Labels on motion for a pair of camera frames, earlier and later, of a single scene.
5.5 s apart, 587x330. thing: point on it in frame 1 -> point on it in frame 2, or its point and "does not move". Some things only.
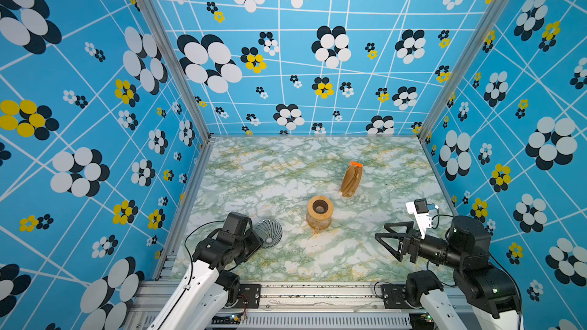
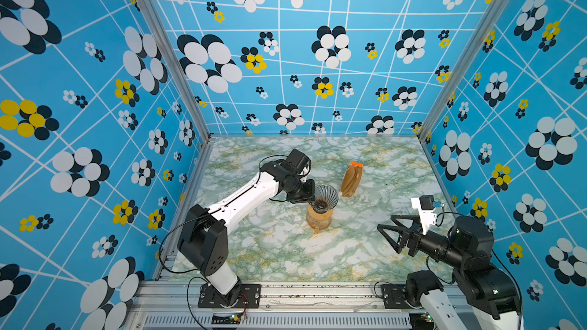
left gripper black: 257,243 -> 309,195
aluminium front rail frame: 285,305 does not move
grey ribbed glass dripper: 270,231 -> 325,198
